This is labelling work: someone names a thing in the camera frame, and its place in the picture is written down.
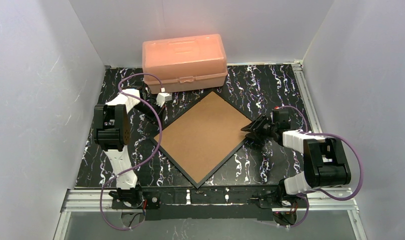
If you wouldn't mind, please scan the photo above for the brown cardboard backing board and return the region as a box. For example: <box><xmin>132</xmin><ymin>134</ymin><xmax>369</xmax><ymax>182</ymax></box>
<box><xmin>153</xmin><ymin>91</ymin><xmax>253</xmax><ymax>184</ymax></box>

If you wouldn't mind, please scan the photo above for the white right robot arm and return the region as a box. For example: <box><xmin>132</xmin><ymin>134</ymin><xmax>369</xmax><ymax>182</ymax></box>
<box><xmin>241</xmin><ymin>108</ymin><xmax>352</xmax><ymax>196</ymax></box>

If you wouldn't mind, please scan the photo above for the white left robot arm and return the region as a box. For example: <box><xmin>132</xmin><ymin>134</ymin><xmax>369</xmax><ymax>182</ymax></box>
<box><xmin>92</xmin><ymin>87</ymin><xmax>172</xmax><ymax>190</ymax></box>

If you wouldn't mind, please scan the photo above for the pink plastic storage box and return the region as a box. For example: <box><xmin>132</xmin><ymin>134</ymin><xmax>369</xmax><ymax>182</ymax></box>
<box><xmin>142</xmin><ymin>34</ymin><xmax>228</xmax><ymax>94</ymax></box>

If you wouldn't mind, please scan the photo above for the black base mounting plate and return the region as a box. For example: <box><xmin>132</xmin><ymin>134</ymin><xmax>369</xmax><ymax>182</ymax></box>
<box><xmin>108</xmin><ymin>185</ymin><xmax>307</xmax><ymax>223</ymax></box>

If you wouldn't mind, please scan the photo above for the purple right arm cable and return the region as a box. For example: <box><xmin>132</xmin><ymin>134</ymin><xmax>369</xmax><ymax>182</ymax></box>
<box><xmin>275</xmin><ymin>105</ymin><xmax>365</xmax><ymax>229</ymax></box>

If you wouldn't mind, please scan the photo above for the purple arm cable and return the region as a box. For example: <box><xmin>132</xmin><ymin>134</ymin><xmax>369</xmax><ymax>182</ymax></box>
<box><xmin>99</xmin><ymin>72</ymin><xmax>166</xmax><ymax>232</ymax></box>
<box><xmin>275</xmin><ymin>105</ymin><xmax>365</xmax><ymax>229</ymax></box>

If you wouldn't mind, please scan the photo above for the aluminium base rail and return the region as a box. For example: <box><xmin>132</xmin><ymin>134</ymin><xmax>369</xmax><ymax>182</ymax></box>
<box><xmin>54</xmin><ymin>186</ymin><xmax>367</xmax><ymax>240</ymax></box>

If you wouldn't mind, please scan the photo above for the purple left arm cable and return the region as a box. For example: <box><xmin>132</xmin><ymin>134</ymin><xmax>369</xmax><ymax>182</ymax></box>
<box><xmin>99</xmin><ymin>72</ymin><xmax>166</xmax><ymax>232</ymax></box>

